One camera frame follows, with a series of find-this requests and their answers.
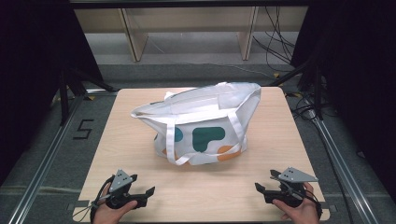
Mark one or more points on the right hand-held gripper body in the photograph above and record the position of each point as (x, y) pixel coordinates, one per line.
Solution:
(294, 175)

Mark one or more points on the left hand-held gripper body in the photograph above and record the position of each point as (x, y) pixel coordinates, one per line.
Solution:
(120, 182)

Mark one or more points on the white tote bag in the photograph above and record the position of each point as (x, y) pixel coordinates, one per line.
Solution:
(202, 105)

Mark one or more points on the person's left hand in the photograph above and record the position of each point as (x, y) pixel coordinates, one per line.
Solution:
(109, 215)

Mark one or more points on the person's right hand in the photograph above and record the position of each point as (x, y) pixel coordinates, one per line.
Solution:
(303, 213)

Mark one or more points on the black metal stand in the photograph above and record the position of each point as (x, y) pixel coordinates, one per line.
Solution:
(64, 96)
(317, 93)

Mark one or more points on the yellow tape piece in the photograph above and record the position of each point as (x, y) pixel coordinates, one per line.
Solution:
(90, 97)
(276, 75)

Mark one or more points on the black curtain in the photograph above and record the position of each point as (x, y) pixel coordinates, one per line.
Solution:
(34, 68)
(361, 77)

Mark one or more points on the light wooden shelf unit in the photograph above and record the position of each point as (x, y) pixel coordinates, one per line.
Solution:
(137, 40)

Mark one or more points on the aluminium floor rail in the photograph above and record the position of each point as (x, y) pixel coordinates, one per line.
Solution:
(339, 161)
(46, 161)

